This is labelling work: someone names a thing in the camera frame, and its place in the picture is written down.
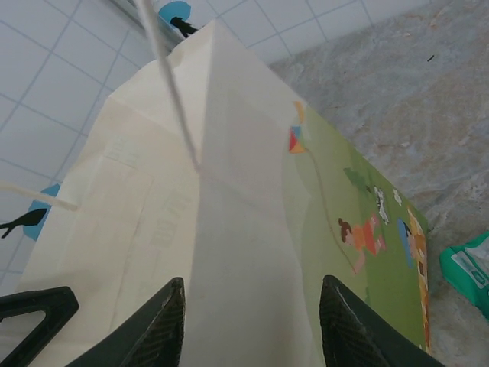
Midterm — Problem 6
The dolphin sticker blue circle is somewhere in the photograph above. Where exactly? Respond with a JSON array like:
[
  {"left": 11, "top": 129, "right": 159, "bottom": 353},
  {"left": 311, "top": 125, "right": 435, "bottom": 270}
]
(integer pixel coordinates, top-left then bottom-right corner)
[
  {"left": 0, "top": 183, "right": 61, "bottom": 242},
  {"left": 158, "top": 1, "right": 199, "bottom": 38}
]

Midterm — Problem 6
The illustrated white paper bag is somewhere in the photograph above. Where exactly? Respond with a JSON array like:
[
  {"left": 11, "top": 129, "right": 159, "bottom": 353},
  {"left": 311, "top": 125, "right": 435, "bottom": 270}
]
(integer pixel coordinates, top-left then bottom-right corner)
[{"left": 0, "top": 0, "right": 432, "bottom": 367}]

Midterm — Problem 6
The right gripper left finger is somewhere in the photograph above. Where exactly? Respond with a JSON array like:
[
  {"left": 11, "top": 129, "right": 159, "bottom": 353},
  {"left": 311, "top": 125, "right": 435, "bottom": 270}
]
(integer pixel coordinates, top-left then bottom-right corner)
[{"left": 68, "top": 277, "right": 187, "bottom": 367}]

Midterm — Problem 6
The teal green snack packet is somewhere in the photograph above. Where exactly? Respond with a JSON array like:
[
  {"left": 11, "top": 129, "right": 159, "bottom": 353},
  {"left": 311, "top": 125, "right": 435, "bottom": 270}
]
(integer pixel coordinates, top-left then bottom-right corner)
[{"left": 438, "top": 232, "right": 489, "bottom": 321}]

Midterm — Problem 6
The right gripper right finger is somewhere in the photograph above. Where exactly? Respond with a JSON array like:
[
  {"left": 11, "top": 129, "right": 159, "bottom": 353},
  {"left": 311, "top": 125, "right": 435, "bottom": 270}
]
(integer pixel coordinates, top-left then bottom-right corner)
[{"left": 319, "top": 274, "right": 447, "bottom": 367}]

